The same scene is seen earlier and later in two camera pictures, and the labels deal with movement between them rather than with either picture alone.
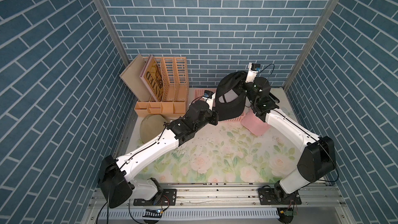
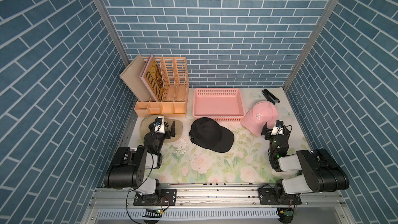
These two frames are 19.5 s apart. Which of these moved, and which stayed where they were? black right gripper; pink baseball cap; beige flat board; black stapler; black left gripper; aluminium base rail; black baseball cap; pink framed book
Moved: black baseball cap; black left gripper; black right gripper
Stayed: pink baseball cap; aluminium base rail; pink framed book; black stapler; beige flat board
